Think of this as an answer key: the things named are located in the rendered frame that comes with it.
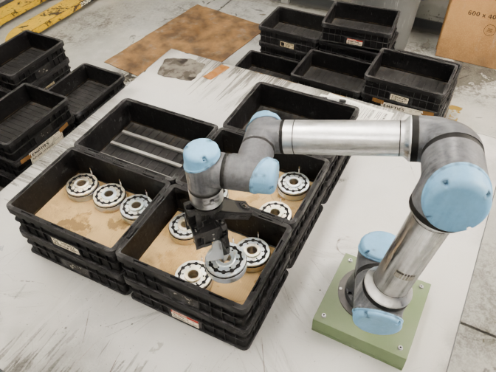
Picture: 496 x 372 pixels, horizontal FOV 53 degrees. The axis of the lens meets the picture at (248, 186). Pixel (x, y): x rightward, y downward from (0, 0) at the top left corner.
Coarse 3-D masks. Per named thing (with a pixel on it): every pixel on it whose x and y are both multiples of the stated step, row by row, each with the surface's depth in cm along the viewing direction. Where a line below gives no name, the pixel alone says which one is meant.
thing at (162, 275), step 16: (144, 224) 142; (288, 224) 140; (128, 240) 137; (288, 240) 139; (128, 256) 134; (272, 256) 132; (160, 272) 130; (192, 288) 126; (256, 288) 126; (224, 304) 123; (240, 304) 123
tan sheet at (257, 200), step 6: (282, 174) 168; (228, 192) 163; (234, 192) 163; (240, 192) 163; (246, 192) 163; (276, 192) 162; (234, 198) 161; (240, 198) 161; (246, 198) 161; (252, 198) 161; (258, 198) 161; (264, 198) 161; (270, 198) 161; (276, 198) 161; (282, 198) 161; (252, 204) 159; (258, 204) 159; (288, 204) 158; (294, 204) 158; (294, 210) 157
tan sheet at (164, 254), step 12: (168, 228) 153; (156, 240) 150; (168, 240) 150; (240, 240) 149; (156, 252) 147; (168, 252) 146; (180, 252) 146; (192, 252) 146; (204, 252) 146; (156, 264) 144; (168, 264) 144; (180, 264) 143; (252, 276) 140; (216, 288) 138; (228, 288) 138; (240, 288) 137; (240, 300) 135
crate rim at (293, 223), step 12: (216, 132) 169; (228, 132) 169; (240, 132) 168; (312, 156) 159; (324, 168) 155; (180, 180) 153; (312, 192) 148; (300, 204) 145; (276, 216) 142; (300, 216) 144
